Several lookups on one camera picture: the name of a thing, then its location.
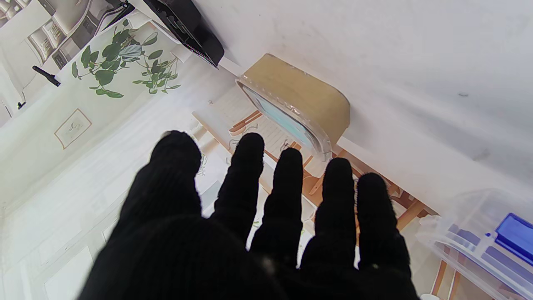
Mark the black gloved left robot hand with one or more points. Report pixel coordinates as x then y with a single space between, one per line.
187 258

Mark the clear lid with teal label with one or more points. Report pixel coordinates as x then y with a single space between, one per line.
283 118

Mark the brown kraft paper container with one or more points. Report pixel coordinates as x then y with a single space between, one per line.
300 91

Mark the clear container with blue clips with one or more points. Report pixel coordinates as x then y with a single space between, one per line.
516 233

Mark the printed room backdrop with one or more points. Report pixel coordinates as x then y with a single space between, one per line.
62 166

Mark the black plastic tray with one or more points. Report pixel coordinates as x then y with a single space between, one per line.
195 33

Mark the black bar fixture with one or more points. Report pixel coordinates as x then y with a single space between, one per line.
46 76

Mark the black stand clamp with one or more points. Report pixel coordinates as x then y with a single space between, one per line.
125 6

